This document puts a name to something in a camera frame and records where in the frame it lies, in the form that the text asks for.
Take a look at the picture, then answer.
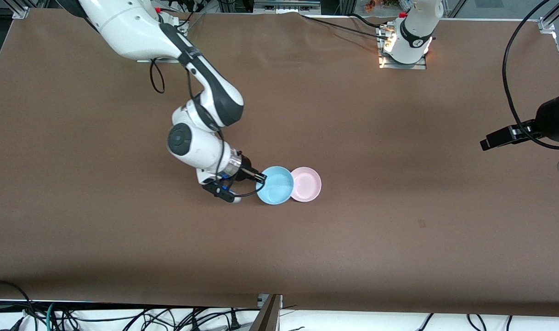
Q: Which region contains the light blue bowl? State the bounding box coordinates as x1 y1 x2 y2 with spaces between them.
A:
256 166 294 205

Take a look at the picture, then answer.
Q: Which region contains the light pink bowl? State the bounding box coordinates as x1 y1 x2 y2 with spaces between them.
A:
290 167 322 201

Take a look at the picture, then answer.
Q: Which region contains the brown table cover sheet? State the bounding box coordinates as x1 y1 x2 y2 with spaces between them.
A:
0 8 559 318

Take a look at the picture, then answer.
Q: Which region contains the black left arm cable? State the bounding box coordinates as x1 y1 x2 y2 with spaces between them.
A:
502 0 559 151

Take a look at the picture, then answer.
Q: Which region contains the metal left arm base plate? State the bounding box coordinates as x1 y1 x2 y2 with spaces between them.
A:
378 25 428 70

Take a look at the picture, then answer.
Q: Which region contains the aluminium frame post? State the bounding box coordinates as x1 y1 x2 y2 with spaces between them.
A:
249 294 283 331

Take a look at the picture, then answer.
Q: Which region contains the black plug cable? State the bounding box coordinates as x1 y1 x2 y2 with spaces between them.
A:
224 309 241 331

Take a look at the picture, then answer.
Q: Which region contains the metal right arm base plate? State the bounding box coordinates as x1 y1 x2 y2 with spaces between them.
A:
137 11 189 63

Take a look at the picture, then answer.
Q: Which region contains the aluminium frame beam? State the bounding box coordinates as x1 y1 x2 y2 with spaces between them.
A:
253 0 322 13

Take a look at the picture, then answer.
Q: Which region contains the black cable on table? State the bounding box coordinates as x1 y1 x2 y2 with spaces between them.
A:
301 14 390 37

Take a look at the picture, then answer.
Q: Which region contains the black floor cable loop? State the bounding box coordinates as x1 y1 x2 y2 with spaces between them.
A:
0 280 34 331

